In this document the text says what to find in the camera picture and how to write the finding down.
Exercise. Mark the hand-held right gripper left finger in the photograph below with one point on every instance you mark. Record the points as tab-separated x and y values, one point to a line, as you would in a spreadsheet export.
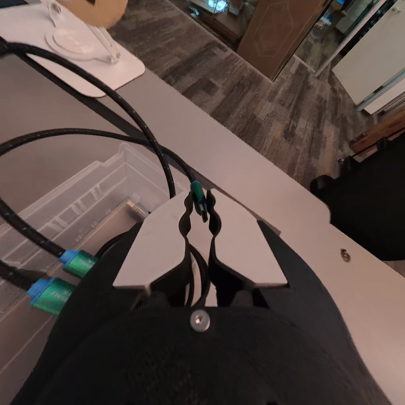
152	253

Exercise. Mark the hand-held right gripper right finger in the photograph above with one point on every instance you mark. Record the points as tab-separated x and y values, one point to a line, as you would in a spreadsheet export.
250	253

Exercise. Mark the clear plastic bin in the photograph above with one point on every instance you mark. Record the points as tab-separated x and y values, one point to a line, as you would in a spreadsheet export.
104	177

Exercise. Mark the wooden bench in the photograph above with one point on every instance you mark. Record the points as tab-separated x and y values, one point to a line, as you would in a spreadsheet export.
379	133

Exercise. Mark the white stand base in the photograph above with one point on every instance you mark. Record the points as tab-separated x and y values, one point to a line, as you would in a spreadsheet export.
120	72

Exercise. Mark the wooden panel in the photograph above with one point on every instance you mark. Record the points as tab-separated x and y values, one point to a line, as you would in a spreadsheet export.
278	38

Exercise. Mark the white cabinet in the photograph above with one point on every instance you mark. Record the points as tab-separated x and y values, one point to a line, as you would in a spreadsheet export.
370	57

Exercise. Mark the tan round object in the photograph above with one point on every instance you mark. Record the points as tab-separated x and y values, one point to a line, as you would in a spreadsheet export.
95	12

